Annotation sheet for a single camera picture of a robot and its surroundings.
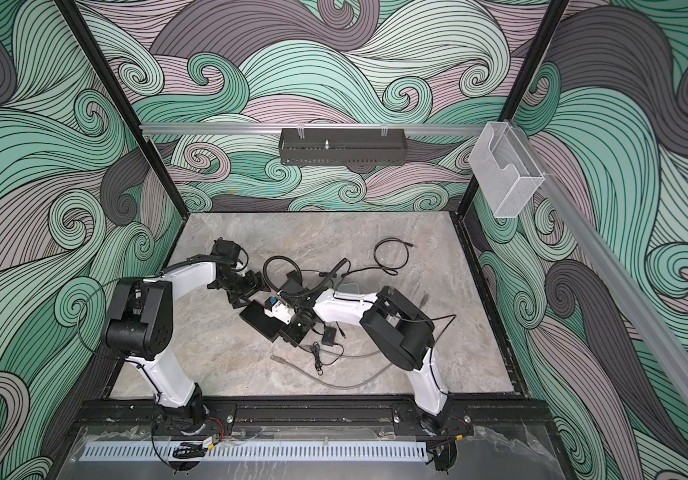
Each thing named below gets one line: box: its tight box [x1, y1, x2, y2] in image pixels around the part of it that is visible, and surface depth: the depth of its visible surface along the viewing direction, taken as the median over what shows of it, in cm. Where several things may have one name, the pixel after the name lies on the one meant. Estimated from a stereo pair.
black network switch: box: [239, 300, 285, 343], surface depth 89 cm
